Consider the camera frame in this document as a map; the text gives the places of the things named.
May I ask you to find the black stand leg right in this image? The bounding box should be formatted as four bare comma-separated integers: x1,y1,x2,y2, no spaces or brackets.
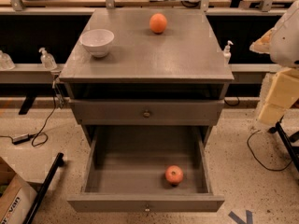
268,119,299,172

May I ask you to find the clear pump bottle left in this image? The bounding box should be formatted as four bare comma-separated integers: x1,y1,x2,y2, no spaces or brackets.
39,48,57,70

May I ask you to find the white pump bottle right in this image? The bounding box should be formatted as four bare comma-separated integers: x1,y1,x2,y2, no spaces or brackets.
223,40,234,63

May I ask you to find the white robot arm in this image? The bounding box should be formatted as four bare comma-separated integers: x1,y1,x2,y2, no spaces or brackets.
249,1,299,125

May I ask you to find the grey shelf rail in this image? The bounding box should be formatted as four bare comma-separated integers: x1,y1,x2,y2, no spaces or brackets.
0,63,280,84

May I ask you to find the orange fruit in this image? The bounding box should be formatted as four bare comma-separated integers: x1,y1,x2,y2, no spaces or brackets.
149,13,167,34

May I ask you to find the open grey middle drawer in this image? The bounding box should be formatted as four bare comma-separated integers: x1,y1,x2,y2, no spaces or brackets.
68,126,224,212

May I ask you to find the grey wooden drawer cabinet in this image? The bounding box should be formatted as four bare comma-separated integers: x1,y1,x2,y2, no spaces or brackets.
60,8,234,140

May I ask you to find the red apple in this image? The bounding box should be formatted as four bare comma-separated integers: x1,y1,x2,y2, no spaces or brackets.
164,165,184,186

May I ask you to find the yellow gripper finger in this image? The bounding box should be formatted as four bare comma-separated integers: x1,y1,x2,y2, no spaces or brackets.
257,68,299,126
249,28,275,54

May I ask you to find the blue tape mark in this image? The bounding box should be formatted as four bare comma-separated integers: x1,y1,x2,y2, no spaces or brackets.
228,210,253,224

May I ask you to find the black floor cable right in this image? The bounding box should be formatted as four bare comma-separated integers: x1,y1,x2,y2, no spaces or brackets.
246,129,293,173

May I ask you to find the closed grey top drawer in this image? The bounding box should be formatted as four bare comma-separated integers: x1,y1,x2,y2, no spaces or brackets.
69,100,224,126

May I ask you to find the black pole on floor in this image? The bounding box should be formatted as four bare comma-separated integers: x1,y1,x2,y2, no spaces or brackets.
22,152,64,224

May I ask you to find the black power adapter cable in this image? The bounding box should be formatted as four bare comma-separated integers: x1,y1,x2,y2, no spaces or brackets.
0,77,64,147

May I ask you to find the white ceramic bowl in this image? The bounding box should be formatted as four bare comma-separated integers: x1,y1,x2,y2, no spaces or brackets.
79,29,115,58

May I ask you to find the cardboard box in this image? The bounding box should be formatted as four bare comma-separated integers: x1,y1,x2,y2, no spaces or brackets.
0,158,37,224

